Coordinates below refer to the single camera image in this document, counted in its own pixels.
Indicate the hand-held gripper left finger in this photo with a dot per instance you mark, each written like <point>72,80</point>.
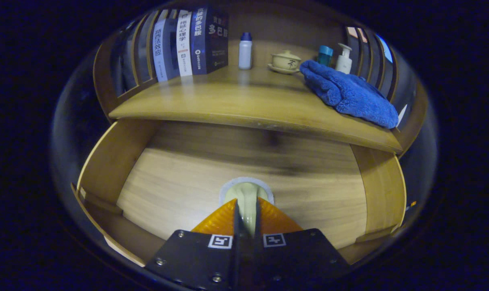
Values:
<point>235,250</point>

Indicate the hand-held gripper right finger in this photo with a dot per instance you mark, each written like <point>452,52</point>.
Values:
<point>257,258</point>

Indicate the pale green ceramic lid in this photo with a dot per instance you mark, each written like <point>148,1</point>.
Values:
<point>246,194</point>

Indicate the wooden drawer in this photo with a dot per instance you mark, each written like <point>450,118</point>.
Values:
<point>188,182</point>

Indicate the wooden countertop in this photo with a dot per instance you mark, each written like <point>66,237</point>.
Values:
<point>228,97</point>

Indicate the wooden cabinet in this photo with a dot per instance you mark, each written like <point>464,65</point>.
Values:
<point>277,24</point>

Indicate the blue towel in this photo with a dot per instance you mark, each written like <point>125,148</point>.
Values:
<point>349,95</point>

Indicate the beige lidded teacup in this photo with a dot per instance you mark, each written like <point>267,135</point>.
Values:
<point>285,61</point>

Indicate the white bottle with blue cap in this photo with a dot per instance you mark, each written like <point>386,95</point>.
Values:
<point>245,52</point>

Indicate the dark navy book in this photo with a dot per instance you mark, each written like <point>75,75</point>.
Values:
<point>210,40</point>

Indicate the white book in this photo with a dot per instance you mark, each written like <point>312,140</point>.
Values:
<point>184,44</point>

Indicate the teal capped bottle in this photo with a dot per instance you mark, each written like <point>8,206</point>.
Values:
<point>324,56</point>

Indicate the white pump bottle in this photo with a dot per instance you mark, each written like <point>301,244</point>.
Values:
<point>344,62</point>

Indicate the light grey-blue book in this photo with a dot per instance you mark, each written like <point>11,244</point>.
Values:
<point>161,48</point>

